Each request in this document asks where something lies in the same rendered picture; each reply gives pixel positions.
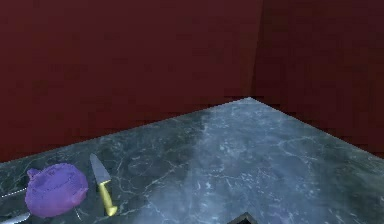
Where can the silver cutlery piece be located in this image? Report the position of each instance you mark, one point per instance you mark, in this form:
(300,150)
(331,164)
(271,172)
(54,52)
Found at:
(15,219)

